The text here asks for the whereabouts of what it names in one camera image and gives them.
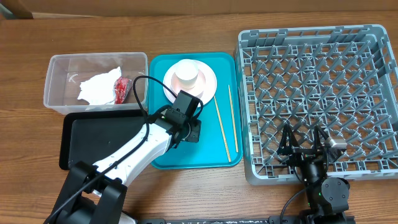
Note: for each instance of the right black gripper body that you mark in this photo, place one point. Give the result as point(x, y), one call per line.
point(302, 155)

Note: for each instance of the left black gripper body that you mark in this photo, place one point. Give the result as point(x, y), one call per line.
point(193, 130)

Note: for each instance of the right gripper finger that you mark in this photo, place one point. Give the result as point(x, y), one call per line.
point(288, 139)
point(319, 133)

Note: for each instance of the red snack wrapper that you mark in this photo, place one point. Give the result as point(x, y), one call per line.
point(121, 89)

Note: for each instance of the white napkin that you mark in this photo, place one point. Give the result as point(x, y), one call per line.
point(99, 89)

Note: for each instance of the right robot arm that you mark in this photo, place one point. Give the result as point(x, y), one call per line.
point(327, 196)

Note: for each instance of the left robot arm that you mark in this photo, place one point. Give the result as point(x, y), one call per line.
point(96, 193)

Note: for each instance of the grey dishwasher rack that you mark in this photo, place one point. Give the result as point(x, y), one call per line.
point(341, 78)

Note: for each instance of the teal serving tray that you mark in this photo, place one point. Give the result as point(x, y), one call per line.
point(209, 151)

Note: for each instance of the left wooden chopstick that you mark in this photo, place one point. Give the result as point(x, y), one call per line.
point(222, 129)

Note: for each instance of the pink round plate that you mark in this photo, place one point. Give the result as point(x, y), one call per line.
point(205, 85)

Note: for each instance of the pink cup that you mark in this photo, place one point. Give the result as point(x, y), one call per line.
point(187, 73)

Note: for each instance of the black plastic tray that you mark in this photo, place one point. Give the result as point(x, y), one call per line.
point(93, 136)

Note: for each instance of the clear plastic bin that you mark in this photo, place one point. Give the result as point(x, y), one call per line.
point(66, 72)

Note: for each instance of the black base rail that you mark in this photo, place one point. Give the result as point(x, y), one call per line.
point(270, 220)

